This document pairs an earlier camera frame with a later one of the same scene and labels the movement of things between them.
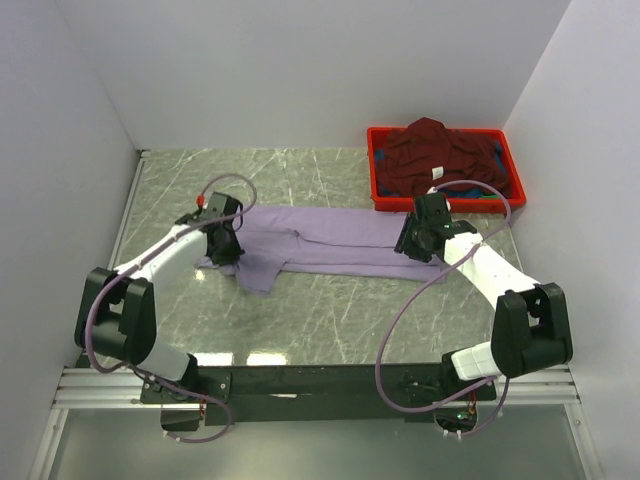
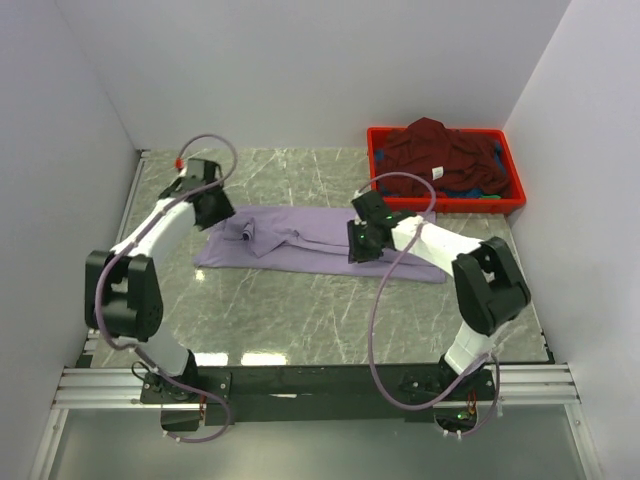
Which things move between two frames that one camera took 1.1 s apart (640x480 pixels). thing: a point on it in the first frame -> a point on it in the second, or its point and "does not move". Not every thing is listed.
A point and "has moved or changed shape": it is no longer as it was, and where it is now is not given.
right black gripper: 404,243 -> 356,253
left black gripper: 232,256 -> 225,209
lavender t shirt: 356,244 has moved or changed shape
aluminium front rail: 121,389 does not move
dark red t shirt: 426,154 does not move
